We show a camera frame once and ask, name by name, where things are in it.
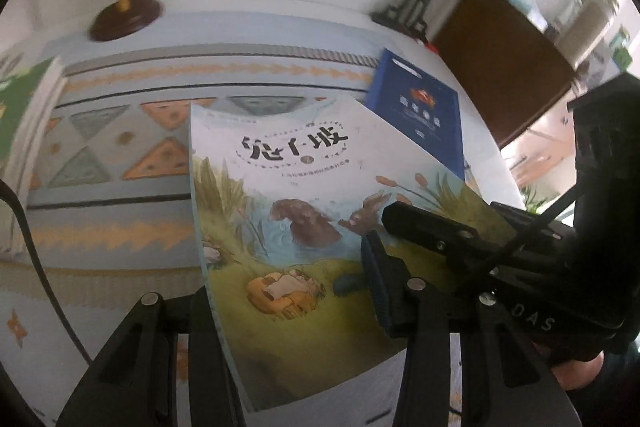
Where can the white book with pond picture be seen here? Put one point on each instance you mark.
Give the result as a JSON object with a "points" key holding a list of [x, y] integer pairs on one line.
{"points": [[280, 187]]}

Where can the person's right hand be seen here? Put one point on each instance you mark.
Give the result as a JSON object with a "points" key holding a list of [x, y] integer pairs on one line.
{"points": [[575, 369]]}

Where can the brown wooden cabinet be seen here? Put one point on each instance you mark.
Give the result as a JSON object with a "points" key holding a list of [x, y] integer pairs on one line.
{"points": [[500, 57]]}

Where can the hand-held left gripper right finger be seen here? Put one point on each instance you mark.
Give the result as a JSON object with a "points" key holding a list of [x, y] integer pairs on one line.
{"points": [[377, 292]]}

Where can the patterned table cloth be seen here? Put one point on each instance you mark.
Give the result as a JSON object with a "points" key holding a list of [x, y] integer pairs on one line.
{"points": [[125, 207]]}

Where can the potted green plant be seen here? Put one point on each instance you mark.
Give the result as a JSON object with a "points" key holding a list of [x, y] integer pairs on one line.
{"points": [[585, 27]]}

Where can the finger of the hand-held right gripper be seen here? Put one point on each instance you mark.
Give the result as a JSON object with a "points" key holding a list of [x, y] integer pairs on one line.
{"points": [[535, 232], [425, 227]]}

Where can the blue book with framed cover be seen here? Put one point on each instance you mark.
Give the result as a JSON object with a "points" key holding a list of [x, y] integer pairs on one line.
{"points": [[415, 117]]}

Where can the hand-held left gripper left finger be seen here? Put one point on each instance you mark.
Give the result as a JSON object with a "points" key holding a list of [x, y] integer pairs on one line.
{"points": [[200, 357]]}

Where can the person's right forearm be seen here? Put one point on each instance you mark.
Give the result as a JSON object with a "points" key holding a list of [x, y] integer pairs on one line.
{"points": [[610, 397]]}

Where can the green book brown insect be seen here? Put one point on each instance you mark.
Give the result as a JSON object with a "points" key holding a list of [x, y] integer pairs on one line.
{"points": [[15, 122]]}

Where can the light blue tissue box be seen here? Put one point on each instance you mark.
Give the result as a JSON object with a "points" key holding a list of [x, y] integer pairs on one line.
{"points": [[525, 4]]}

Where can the green box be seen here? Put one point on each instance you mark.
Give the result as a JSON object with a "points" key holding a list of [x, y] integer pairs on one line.
{"points": [[620, 54]]}

